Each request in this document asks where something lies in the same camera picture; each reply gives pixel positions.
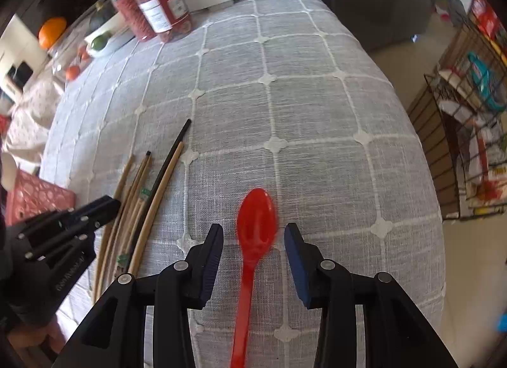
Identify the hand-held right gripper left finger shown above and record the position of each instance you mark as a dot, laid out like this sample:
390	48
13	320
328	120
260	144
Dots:
212	257

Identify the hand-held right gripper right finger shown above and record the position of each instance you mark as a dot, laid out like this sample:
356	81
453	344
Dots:
295	257

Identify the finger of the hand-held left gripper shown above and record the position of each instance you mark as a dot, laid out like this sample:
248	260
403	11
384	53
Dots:
71	239
105	207

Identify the red plastic spoon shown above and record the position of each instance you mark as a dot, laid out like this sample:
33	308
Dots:
255	221

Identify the pink perforated utensil holder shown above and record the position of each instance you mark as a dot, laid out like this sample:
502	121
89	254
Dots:
35	197

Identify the person's left hand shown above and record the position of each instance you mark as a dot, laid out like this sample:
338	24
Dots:
37	336

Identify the floral cloth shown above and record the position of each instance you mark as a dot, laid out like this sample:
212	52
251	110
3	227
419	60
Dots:
31	114

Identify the small red tomato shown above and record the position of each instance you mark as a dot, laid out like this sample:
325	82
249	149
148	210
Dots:
84	54
73	73

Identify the grey checked tablecloth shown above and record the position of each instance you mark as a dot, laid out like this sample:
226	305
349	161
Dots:
297	114

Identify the clear glass container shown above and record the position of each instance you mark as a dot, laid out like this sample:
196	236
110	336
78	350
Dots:
63	57

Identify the green lime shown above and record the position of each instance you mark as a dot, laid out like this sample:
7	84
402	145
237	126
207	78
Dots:
100	42

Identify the white bowl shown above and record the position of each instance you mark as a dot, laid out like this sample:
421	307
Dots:
115	41

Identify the orange fruit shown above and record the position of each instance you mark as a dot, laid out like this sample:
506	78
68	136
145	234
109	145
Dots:
52	32

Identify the dark green squash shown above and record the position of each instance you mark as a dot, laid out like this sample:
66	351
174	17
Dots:
101	15

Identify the white countertop oven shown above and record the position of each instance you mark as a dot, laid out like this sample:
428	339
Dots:
16	35

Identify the plain jar of red snacks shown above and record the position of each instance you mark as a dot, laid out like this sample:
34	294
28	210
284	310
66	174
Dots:
128	11

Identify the labelled jar of red snacks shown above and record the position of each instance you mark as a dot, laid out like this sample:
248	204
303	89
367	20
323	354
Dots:
164	7

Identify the grey refrigerator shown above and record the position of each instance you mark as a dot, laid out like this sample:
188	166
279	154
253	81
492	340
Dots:
380	11

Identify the pile of snack packets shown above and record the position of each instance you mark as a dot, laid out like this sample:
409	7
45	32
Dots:
481	75

